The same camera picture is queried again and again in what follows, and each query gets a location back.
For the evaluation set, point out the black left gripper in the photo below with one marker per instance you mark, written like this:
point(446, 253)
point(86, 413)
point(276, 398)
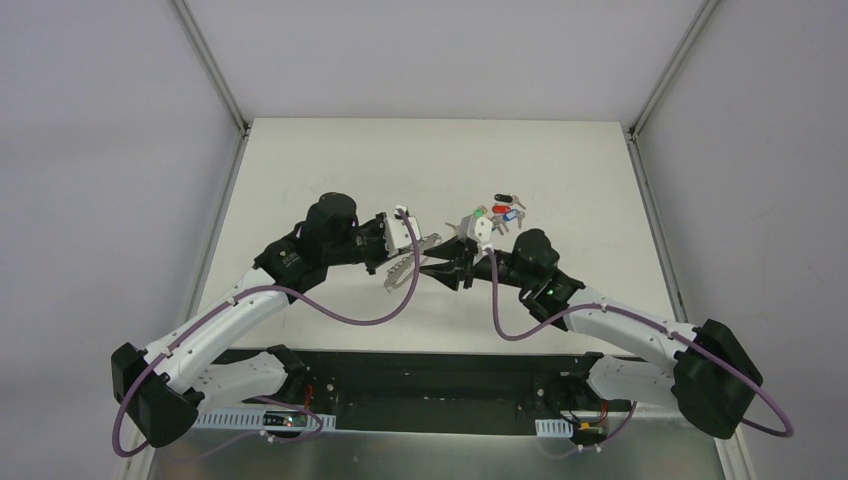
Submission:
point(382, 240)

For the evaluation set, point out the left white slotted bracket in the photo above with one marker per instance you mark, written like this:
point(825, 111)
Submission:
point(252, 419)

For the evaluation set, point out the left aluminium frame post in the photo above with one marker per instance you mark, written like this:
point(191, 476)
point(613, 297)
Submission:
point(209, 65)

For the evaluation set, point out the yellow tagged key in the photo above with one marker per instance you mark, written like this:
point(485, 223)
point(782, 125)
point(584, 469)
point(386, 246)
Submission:
point(456, 229)

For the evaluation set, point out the black tagged key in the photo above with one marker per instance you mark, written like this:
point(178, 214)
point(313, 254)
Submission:
point(508, 200)

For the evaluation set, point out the right aluminium frame post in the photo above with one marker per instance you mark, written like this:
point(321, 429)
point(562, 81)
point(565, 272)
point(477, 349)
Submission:
point(691, 36)

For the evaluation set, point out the left green circuit board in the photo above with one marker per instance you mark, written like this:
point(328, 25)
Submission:
point(285, 419)

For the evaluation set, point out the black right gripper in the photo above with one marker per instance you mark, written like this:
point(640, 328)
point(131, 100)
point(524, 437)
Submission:
point(469, 266)

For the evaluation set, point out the blue tagged key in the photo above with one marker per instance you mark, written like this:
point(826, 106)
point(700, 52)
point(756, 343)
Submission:
point(514, 215)

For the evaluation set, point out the yellow capped key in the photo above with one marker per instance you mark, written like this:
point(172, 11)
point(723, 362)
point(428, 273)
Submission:
point(499, 224)

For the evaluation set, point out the aluminium frame post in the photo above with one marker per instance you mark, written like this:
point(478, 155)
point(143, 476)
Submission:
point(209, 65)
point(691, 36)

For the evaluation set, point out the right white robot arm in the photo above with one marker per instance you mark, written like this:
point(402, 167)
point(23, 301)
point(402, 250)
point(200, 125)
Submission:
point(702, 371)

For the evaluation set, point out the white slotted bracket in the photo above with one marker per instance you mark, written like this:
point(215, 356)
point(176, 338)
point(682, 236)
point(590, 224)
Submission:
point(553, 428)
point(252, 419)

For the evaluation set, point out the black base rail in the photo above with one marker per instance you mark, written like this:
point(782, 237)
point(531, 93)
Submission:
point(475, 394)

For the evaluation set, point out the right white slotted bracket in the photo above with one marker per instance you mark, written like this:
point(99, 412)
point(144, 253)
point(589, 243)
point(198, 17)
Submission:
point(553, 428)

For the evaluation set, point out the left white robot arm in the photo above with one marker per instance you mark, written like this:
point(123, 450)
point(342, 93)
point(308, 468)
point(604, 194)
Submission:
point(165, 386)

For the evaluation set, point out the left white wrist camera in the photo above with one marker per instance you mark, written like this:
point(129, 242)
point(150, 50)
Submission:
point(401, 231)

